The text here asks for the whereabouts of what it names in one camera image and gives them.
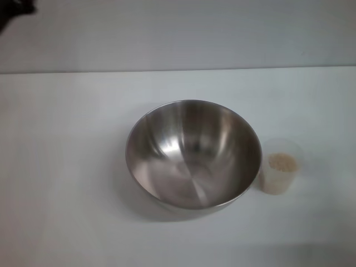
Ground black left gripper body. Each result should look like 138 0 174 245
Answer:
0 0 37 32

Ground stainless steel mixing bowl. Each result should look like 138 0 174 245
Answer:
125 99 263 215

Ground uncooked white rice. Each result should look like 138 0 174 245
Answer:
260 152 298 194

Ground translucent plastic measuring cup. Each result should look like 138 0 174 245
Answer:
258 138 303 195

